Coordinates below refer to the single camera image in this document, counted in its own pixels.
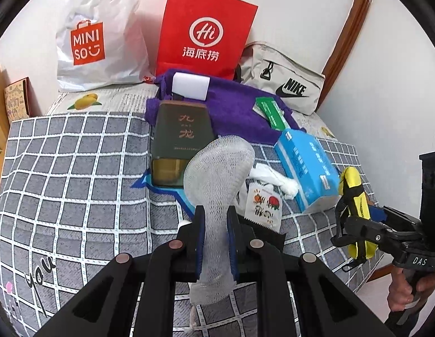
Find red paper shopping bag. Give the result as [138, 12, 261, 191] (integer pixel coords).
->
[156, 0, 258, 80]

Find yellow adidas pouch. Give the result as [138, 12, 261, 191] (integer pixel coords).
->
[338, 167, 378, 265]

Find dark green tin box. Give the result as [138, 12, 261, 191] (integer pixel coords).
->
[150, 101, 216, 188]

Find white printed snack packet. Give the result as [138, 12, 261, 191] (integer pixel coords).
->
[244, 182, 282, 233]

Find purple towel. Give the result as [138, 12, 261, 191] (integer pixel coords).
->
[144, 69, 307, 145]

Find right hand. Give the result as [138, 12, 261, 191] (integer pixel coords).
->
[387, 266, 435, 312]

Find white Miniso plastic bag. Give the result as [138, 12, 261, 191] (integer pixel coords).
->
[56, 0, 151, 92]

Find white tissue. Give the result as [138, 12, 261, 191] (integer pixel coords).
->
[248, 163, 299, 199]

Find beige Nike bag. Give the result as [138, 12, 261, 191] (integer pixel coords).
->
[240, 42, 325, 116]

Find white sponge block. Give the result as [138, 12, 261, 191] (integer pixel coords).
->
[172, 72, 210, 101]

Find blue tissue pack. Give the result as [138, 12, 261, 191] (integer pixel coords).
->
[274, 129, 339, 214]

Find green packet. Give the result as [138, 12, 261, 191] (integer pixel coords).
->
[256, 97, 290, 131]

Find brown framed picture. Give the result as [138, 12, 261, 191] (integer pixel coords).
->
[4, 78, 31, 123]

